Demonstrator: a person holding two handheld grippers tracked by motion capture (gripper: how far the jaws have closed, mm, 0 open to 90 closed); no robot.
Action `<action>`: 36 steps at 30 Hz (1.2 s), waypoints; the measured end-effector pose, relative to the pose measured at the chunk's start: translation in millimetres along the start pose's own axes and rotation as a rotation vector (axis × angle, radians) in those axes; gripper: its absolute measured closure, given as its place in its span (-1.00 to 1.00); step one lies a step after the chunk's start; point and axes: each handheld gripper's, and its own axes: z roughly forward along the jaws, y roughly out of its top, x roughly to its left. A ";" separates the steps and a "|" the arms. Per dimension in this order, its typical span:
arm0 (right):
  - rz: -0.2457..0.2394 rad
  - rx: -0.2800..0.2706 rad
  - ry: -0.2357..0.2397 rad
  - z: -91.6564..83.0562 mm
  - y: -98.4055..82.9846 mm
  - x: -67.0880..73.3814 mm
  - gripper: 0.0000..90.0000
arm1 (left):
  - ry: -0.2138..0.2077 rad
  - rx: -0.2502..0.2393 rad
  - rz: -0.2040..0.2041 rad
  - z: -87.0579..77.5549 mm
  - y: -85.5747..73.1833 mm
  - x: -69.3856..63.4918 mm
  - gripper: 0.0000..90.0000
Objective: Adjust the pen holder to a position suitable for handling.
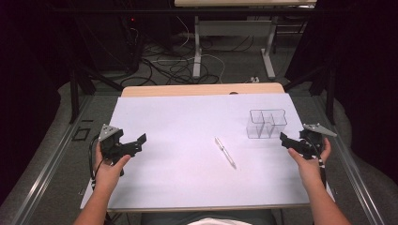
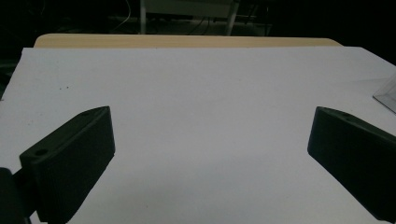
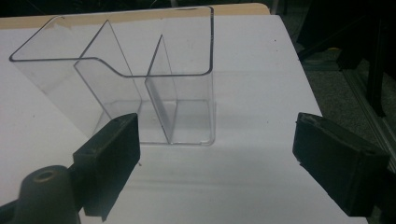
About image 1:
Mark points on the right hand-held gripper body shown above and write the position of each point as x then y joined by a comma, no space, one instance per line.
311,143

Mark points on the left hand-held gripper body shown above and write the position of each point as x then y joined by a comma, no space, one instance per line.
110,144

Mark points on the clear plastic pen holder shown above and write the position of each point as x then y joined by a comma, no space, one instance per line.
266,125

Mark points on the white pen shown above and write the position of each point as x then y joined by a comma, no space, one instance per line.
225,152

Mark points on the person's right hand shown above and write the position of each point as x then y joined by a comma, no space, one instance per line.
311,170

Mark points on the person's left hand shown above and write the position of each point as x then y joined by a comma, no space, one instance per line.
108,175

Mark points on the white table cover sheet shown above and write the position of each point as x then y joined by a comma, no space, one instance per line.
181,162

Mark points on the black metal stand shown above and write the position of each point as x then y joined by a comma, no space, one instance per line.
329,93
74,93

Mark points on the white plug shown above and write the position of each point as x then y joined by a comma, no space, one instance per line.
255,79

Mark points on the person's lap clothing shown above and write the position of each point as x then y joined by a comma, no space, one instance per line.
206,218

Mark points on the black computer case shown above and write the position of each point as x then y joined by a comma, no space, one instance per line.
106,40

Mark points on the desk with white legs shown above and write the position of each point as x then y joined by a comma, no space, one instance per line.
234,28

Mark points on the black horizontal bar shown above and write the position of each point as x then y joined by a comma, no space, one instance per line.
187,10

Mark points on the aluminium floor rail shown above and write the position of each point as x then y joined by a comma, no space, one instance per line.
47,168
353,175

